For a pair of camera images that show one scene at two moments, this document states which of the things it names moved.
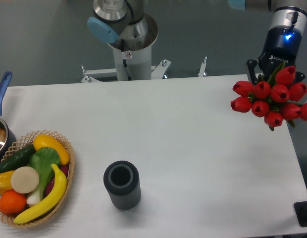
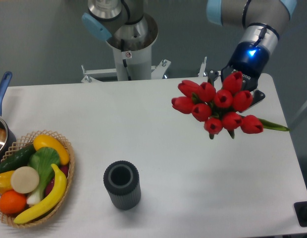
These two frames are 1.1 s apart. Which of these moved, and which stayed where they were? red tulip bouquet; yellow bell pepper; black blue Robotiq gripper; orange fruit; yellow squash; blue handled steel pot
Moved: red tulip bouquet; black blue Robotiq gripper
Stayed: yellow bell pepper; blue handled steel pot; yellow squash; orange fruit
